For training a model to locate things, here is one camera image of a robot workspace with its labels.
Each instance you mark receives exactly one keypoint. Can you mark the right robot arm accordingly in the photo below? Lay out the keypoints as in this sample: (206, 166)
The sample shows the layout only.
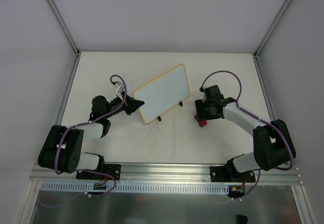
(272, 143)

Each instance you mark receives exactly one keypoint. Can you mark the left aluminium frame post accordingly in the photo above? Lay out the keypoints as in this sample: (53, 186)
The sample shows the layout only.
(63, 26)

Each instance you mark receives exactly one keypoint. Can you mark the black object on floor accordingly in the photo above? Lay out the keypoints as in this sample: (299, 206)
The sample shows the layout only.
(242, 219)

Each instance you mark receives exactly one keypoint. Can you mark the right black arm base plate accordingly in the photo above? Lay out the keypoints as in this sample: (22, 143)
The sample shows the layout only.
(222, 174)

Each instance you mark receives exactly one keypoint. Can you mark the yellow framed whiteboard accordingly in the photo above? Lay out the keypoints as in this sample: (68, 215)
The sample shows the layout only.
(163, 93)

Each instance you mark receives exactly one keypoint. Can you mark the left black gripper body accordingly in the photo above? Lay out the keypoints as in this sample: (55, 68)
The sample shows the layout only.
(128, 104)

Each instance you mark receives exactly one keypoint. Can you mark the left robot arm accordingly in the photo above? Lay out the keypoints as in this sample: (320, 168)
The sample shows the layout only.
(62, 150)

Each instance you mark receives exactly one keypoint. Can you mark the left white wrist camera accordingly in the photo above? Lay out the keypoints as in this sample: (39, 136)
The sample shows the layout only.
(118, 88)

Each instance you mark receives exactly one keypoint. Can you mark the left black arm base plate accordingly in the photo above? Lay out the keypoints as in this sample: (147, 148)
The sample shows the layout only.
(109, 171)

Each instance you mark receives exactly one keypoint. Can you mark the slotted white cable duct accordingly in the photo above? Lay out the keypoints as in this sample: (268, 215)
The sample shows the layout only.
(136, 188)

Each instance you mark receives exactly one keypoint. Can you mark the aluminium mounting rail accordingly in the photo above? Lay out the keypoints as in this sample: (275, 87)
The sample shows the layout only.
(168, 173)

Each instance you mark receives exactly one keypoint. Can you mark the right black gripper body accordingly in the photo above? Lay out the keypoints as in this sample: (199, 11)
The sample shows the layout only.
(199, 109)

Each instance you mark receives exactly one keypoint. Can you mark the aluminium frame post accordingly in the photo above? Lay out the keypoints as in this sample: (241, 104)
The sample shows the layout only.
(63, 26)
(275, 22)

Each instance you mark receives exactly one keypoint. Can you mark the red whiteboard eraser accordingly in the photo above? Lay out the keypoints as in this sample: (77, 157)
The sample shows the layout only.
(202, 122)

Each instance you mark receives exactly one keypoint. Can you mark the right aluminium frame post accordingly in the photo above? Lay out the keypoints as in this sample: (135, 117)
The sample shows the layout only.
(275, 22)

